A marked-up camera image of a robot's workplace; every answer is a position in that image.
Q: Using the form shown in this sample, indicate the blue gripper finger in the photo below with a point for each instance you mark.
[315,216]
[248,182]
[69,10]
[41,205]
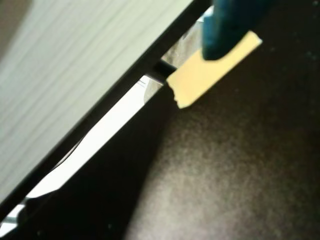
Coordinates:
[220,30]

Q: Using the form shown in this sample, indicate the tan masking tape piece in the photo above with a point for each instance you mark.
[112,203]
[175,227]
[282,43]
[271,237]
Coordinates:
[200,80]

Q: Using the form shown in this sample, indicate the white ribbed panel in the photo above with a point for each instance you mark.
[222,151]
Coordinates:
[70,70]

